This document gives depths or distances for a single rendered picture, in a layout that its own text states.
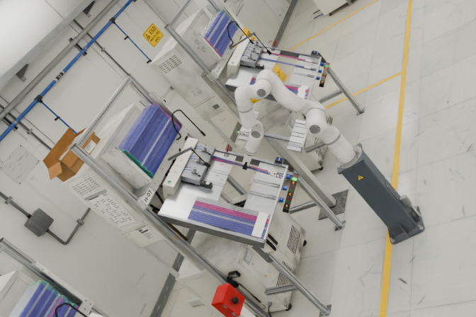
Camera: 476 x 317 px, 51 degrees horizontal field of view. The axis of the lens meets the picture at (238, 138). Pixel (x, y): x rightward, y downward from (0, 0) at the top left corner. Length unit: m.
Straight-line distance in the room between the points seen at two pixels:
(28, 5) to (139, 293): 2.94
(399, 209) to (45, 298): 2.18
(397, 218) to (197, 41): 2.10
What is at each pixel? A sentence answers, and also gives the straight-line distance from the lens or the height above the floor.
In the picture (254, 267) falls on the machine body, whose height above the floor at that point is 0.47.
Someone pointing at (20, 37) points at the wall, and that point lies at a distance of 5.18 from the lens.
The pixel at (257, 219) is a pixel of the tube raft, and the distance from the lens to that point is 3.29.
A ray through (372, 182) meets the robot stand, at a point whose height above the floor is 0.50.
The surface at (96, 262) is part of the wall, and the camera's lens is 4.74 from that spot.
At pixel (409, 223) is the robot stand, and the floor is 0.08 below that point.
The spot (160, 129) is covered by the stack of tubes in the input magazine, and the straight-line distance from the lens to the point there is 3.49.
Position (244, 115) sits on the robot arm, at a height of 1.34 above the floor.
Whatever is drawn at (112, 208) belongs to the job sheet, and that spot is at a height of 1.39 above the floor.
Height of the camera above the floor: 2.42
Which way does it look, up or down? 22 degrees down
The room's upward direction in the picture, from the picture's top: 43 degrees counter-clockwise
